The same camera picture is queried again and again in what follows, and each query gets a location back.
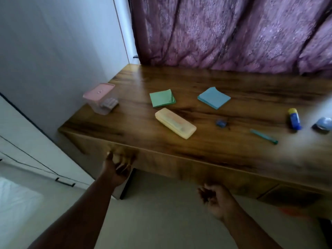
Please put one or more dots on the person's left hand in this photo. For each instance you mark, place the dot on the person's left hand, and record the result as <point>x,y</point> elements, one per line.
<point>116,172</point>

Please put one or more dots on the person's right hand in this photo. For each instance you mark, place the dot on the person's right hand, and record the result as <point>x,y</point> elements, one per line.
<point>220,202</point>

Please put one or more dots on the wooden drawer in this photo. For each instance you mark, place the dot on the wooden drawer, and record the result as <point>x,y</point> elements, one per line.
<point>194,173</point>
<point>293,195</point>

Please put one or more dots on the translucent yellow pencil case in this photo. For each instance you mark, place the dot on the translucent yellow pencil case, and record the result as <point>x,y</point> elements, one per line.
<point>175,123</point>

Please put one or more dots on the teal pen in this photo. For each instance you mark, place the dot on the teal pen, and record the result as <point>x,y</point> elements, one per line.
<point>263,136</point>

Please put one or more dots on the small blue sharpener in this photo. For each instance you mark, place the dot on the small blue sharpener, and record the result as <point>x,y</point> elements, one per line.
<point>221,123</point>

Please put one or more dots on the green sticky note pad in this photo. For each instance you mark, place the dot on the green sticky note pad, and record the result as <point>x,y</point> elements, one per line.
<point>161,98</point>

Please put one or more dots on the blue sticky note pad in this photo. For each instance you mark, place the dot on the blue sticky note pad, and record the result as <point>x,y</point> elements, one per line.
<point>213,98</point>

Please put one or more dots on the blue glue stick yellow cap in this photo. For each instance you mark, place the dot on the blue glue stick yellow cap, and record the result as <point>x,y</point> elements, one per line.
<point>295,120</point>

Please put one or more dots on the round blue tape tin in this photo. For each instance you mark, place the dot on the round blue tape tin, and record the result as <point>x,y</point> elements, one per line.
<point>324,123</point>

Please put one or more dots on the person's left forearm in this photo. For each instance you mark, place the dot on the person's left forearm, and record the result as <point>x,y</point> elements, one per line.
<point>75,217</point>

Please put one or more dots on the person's right forearm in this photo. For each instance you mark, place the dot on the person's right forearm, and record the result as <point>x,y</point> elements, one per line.
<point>249,230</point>

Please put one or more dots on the white ribbed block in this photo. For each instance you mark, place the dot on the white ribbed block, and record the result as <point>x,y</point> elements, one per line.
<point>109,103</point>

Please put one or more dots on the white low cabinet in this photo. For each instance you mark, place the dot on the white low cabinet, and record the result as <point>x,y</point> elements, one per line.
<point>39,158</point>

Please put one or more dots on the clear box pink lid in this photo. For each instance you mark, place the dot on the clear box pink lid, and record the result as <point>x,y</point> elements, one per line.
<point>98,91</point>

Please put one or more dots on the purple patterned curtain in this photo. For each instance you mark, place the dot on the purple patterned curtain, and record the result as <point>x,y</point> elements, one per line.
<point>233,31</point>

